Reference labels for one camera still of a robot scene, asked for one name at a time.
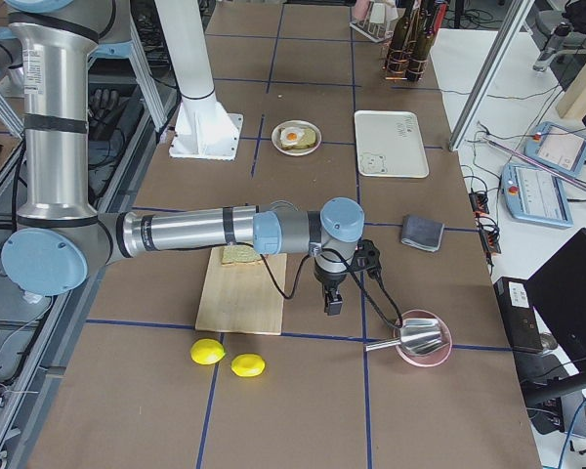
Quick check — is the black computer box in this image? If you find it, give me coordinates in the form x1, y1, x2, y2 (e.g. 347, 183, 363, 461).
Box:
493, 277, 543, 354

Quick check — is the aluminium frame post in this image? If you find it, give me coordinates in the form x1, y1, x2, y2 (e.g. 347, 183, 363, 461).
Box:
448, 0, 534, 151

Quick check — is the white round plate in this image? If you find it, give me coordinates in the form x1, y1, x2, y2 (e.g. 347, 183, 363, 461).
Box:
271, 120, 322, 156

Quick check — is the copper wire bottle rack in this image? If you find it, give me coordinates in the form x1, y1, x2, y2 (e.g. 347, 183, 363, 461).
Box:
383, 48, 428, 82

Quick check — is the dark wine bottle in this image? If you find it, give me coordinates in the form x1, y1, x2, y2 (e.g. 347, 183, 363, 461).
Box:
405, 0, 447, 82
389, 0, 421, 50

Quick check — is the pink bowl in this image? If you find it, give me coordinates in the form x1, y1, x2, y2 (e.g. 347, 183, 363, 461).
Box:
396, 309, 453, 367

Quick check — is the fried egg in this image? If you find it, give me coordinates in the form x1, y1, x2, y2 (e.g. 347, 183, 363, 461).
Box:
279, 126, 305, 147

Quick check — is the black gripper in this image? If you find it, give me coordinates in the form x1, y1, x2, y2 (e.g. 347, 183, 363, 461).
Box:
314, 255, 347, 316

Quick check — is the bread slice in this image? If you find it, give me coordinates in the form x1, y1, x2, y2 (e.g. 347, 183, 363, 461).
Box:
221, 244, 262, 266
280, 126, 317, 150

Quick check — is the teach pendant near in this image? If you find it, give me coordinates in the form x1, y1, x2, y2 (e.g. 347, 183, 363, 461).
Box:
501, 163, 573, 229

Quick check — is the silver metal scoop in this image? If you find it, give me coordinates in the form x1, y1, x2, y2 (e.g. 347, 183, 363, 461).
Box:
364, 318, 447, 357

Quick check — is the black laptop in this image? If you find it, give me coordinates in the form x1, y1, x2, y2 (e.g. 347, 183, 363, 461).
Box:
523, 227, 586, 387

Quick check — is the teach pendant far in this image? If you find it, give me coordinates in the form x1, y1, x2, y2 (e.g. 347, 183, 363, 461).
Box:
524, 121, 586, 177

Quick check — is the grey folded cloth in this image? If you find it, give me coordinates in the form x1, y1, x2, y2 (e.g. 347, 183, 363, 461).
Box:
400, 214, 445, 252

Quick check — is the dark wine bottle left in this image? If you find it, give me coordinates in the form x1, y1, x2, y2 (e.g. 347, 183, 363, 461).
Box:
389, 0, 421, 50

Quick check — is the yellow lemon left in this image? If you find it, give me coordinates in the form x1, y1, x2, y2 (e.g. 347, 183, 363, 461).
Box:
189, 338, 226, 365

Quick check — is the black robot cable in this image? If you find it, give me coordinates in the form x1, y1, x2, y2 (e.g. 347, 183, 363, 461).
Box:
261, 243, 404, 329

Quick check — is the teach pendant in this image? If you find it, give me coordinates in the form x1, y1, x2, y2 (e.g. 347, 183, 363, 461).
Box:
501, 163, 573, 229
524, 121, 586, 177

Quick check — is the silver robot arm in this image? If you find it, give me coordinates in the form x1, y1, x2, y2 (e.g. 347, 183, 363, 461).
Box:
1, 1, 364, 315

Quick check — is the yellow lemon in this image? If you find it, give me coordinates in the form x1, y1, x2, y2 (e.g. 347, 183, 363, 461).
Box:
189, 338, 226, 365
230, 354, 266, 377

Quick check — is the white wire dish rack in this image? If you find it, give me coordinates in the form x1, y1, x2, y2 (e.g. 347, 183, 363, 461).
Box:
350, 0, 405, 43

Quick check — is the dark wine bottle right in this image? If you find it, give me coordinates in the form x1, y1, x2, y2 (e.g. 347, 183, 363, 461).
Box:
405, 0, 447, 82

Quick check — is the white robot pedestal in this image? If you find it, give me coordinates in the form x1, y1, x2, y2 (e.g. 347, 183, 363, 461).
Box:
155, 0, 243, 160

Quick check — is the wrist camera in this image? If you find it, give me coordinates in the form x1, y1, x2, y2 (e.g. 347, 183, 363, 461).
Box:
352, 239, 382, 281

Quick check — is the wooden cutting board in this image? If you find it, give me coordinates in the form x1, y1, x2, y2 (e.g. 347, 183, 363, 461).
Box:
195, 247, 287, 335

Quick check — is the yellow lemon right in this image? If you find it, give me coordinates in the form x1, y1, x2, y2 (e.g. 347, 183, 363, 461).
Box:
230, 354, 266, 377

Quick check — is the white bear tray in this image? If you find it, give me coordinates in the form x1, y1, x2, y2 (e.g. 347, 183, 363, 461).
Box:
354, 110, 429, 179

